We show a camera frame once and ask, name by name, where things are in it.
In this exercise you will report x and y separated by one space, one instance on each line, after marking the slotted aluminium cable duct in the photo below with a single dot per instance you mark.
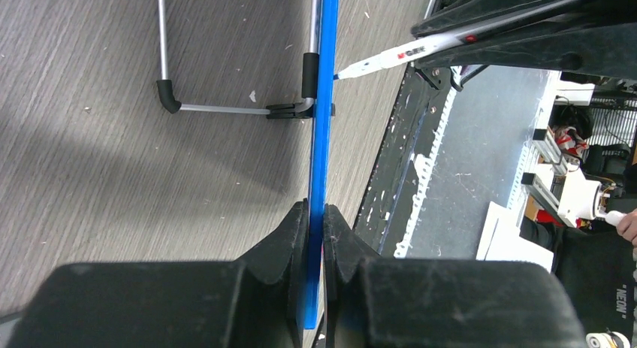
412 192

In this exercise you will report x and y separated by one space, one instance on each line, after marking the blue framed whiteboard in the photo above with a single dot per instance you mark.
317 95

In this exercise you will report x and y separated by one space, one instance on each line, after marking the white marker pen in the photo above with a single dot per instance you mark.
458 36

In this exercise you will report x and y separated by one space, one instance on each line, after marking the bystander hand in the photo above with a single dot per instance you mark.
627 227

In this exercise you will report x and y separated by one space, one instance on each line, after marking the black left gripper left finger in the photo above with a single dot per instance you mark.
256 300

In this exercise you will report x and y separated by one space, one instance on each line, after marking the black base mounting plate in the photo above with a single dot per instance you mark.
375 210

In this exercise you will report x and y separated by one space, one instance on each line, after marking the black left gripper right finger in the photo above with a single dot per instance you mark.
372 301

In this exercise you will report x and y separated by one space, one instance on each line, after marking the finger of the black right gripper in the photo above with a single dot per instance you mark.
469 11
585 44

